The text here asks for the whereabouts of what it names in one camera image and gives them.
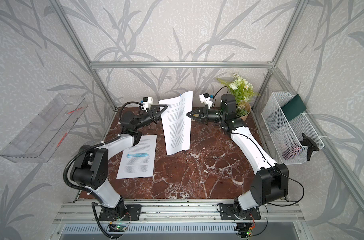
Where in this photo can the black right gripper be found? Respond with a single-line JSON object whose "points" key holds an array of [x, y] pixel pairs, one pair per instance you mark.
{"points": [[203, 115]]}

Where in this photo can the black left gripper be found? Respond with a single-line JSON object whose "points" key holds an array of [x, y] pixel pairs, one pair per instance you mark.
{"points": [[151, 118]]}

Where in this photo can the plain printed paper document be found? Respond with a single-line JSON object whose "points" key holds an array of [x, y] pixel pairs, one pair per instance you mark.
{"points": [[176, 125]]}

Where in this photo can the document with blue highlight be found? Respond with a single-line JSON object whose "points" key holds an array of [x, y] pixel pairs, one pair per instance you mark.
{"points": [[138, 161]]}

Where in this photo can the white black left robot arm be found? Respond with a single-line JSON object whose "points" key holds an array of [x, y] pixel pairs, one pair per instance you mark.
{"points": [[88, 169]]}

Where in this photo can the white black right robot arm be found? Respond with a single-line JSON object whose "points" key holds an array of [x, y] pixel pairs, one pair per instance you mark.
{"points": [[271, 179]]}

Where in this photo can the terracotta pot with plant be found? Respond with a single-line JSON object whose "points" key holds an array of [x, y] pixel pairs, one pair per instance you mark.
{"points": [[243, 91]]}

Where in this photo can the black clamp on basket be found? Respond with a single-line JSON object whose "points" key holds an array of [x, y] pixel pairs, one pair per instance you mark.
{"points": [[310, 144]]}

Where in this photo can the left circuit board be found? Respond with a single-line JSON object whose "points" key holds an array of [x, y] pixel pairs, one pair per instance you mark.
{"points": [[117, 227]]}

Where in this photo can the circuit board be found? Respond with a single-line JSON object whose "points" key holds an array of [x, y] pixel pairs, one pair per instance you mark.
{"points": [[244, 230], [117, 227]]}

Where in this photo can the right circuit board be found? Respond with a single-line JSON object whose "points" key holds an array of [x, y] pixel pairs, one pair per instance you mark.
{"points": [[244, 230]]}

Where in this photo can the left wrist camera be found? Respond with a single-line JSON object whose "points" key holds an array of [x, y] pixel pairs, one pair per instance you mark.
{"points": [[146, 103]]}

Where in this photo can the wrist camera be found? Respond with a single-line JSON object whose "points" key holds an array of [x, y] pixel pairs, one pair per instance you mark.
{"points": [[146, 103], [206, 99]]}

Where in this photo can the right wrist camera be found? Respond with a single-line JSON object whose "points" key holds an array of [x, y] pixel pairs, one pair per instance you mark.
{"points": [[206, 99]]}

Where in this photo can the white wire mesh basket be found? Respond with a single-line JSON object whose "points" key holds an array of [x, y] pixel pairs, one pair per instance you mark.
{"points": [[287, 135]]}

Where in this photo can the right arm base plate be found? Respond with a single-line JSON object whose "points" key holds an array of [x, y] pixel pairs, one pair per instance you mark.
{"points": [[232, 212]]}

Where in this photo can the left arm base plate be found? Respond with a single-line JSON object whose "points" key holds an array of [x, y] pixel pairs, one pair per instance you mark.
{"points": [[125, 213]]}

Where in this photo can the clear acrylic wall shelf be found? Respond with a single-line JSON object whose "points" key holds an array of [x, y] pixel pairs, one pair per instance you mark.
{"points": [[39, 140]]}

